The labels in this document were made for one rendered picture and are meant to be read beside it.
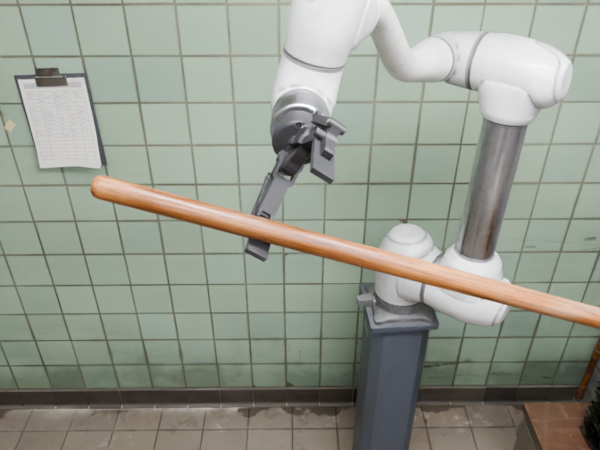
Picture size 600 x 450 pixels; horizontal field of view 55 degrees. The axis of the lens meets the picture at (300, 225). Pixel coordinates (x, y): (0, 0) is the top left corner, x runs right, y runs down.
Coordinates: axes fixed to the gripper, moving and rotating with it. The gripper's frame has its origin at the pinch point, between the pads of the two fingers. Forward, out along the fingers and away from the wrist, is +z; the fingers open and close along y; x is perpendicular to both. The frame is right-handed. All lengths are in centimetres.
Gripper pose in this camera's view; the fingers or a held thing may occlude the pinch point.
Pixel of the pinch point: (289, 210)
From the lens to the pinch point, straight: 70.5
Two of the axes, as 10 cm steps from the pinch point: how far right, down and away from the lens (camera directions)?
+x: -8.3, -4.7, -3.0
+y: -5.6, 6.5, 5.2
